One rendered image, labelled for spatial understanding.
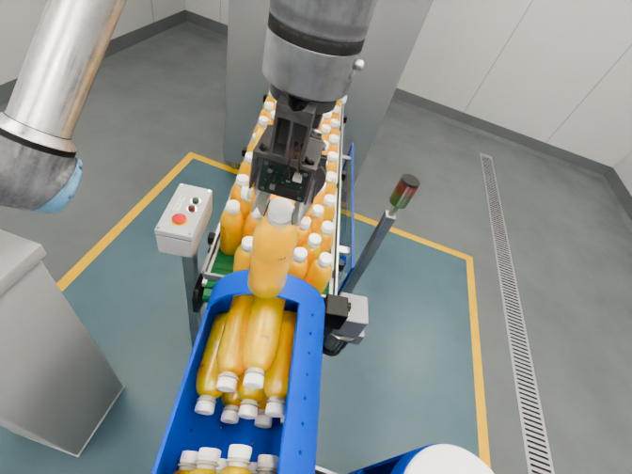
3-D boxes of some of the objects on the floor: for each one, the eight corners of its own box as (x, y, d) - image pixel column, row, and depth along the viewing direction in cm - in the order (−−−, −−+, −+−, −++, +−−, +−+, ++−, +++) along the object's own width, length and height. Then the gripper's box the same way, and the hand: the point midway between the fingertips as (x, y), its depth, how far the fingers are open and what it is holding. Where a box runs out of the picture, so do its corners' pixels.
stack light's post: (313, 343, 195) (386, 216, 114) (314, 337, 197) (385, 209, 117) (320, 344, 195) (396, 219, 114) (321, 338, 198) (395, 212, 117)
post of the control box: (192, 355, 175) (178, 233, 101) (195, 347, 177) (182, 224, 104) (200, 355, 175) (192, 236, 102) (202, 348, 178) (196, 227, 104)
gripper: (235, 86, 30) (226, 238, 45) (355, 123, 31) (306, 261, 46) (261, 56, 36) (245, 199, 51) (360, 88, 37) (316, 220, 52)
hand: (280, 210), depth 50 cm, fingers closed on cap, 4 cm apart
